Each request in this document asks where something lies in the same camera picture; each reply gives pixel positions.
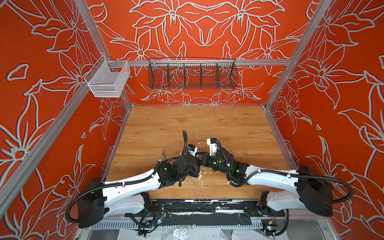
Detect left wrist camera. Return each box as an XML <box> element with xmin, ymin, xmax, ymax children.
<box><xmin>187</xmin><ymin>144</ymin><xmax>199</xmax><ymax>158</ymax></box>

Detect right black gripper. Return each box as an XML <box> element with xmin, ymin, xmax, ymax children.
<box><xmin>194</xmin><ymin>152</ymin><xmax>232</xmax><ymax>177</ymax></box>

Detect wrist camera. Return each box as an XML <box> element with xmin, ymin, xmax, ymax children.
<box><xmin>187</xmin><ymin>144</ymin><xmax>199</xmax><ymax>158</ymax></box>
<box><xmin>207</xmin><ymin>138</ymin><xmax>219</xmax><ymax>156</ymax></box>

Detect white wire mesh basket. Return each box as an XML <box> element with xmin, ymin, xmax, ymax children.
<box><xmin>84</xmin><ymin>55</ymin><xmax>131</xmax><ymax>98</ymax></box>

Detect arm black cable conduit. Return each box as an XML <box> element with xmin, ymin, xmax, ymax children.
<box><xmin>215</xmin><ymin>139</ymin><xmax>355</xmax><ymax>205</ymax></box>
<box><xmin>64</xmin><ymin>130</ymin><xmax>190</xmax><ymax>224</ymax></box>

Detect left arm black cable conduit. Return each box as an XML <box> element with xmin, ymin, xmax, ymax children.
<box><xmin>64</xmin><ymin>130</ymin><xmax>190</xmax><ymax>224</ymax></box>

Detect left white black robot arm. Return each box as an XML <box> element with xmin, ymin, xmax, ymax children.
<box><xmin>75</xmin><ymin>153</ymin><xmax>201</xmax><ymax>229</ymax></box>

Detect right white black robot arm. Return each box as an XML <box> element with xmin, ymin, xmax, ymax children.
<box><xmin>199</xmin><ymin>153</ymin><xmax>333</xmax><ymax>217</ymax></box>

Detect left base cable bundle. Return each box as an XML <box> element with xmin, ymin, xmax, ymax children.
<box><xmin>124</xmin><ymin>206</ymin><xmax>168</xmax><ymax>238</ymax></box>

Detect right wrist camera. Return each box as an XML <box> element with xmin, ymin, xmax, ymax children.
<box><xmin>207</xmin><ymin>138</ymin><xmax>219</xmax><ymax>156</ymax></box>

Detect white slotted cable duct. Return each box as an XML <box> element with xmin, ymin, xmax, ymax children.
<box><xmin>90</xmin><ymin>219</ymin><xmax>263</xmax><ymax>230</ymax></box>

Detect right base cable connector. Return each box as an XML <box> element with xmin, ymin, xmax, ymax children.
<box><xmin>262</xmin><ymin>209</ymin><xmax>290</xmax><ymax>239</ymax></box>

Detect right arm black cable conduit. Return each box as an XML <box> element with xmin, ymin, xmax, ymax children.
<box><xmin>215</xmin><ymin>139</ymin><xmax>355</xmax><ymax>205</ymax></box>

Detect black wire mesh basket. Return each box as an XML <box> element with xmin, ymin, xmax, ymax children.
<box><xmin>148</xmin><ymin>57</ymin><xmax>238</xmax><ymax>90</ymax></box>

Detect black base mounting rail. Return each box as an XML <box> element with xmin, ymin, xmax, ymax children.
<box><xmin>124</xmin><ymin>198</ymin><xmax>286</xmax><ymax>218</ymax></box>

